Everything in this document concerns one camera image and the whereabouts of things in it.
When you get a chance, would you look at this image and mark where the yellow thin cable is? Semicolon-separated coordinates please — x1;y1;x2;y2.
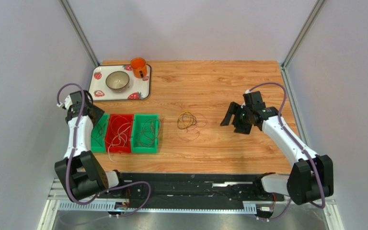
177;110;197;130

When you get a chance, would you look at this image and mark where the black thin cable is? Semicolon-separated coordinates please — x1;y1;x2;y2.
177;112;198;131

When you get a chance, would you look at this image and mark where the brown thin cable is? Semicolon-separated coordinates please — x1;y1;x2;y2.
134;118;163;148

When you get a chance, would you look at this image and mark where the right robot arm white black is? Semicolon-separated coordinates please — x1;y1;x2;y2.
220;91;334;205

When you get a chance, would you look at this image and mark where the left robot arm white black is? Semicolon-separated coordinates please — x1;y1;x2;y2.
54;91;120;201

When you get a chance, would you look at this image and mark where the left green plastic bin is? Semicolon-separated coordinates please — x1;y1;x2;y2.
91;114;110;153

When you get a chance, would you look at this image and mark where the green plastic bin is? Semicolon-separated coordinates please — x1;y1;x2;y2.
131;114;161;154
91;114;110;153

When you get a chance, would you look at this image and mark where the red plastic bin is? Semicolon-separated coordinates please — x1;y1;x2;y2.
104;114;134;154

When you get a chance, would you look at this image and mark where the beige ceramic bowl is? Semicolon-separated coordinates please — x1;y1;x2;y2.
105;71;130;92

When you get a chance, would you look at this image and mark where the strawberry pattern white tray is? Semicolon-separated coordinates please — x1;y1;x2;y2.
89;65;151;101

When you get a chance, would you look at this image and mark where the right green plastic bin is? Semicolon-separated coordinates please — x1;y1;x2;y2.
131;114;161;154

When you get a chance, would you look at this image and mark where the orange mug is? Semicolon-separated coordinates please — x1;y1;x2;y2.
130;57;147;78

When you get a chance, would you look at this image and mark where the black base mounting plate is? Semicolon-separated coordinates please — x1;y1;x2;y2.
110;172;285;209

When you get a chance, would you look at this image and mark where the slotted aluminium cable rail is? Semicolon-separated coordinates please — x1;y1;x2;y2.
57;201;258;214

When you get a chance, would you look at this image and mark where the left aluminium frame post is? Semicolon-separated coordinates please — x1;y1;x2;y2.
59;0;100;67

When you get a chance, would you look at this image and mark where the aluminium frame post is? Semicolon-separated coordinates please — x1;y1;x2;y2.
59;0;100;67
281;0;327;69

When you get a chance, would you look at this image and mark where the right aluminium frame post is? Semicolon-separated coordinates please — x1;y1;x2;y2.
281;0;327;69

